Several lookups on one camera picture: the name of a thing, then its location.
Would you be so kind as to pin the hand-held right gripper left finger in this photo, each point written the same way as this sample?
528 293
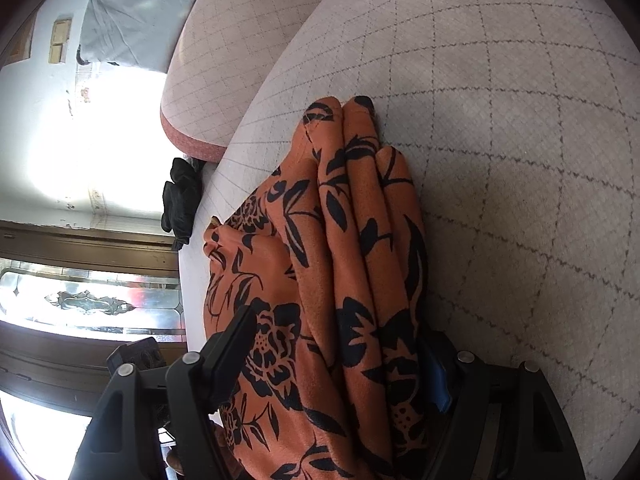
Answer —
222 370

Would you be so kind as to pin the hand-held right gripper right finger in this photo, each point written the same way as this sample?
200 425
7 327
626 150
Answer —
441 385

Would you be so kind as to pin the orange black floral garment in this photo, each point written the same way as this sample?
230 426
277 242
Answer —
340 285

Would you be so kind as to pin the wooden door with glass pane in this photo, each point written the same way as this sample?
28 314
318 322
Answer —
75 300

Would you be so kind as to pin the black cloth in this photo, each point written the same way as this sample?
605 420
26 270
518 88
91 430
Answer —
181 200

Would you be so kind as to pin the grey quilted sofa seat cushion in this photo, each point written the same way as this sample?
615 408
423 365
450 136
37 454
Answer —
500 160

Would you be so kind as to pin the pink-edged quilted sofa cushion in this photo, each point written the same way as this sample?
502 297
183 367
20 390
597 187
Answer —
240 60

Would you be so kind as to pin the blue-grey sheet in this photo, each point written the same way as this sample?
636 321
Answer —
145 10

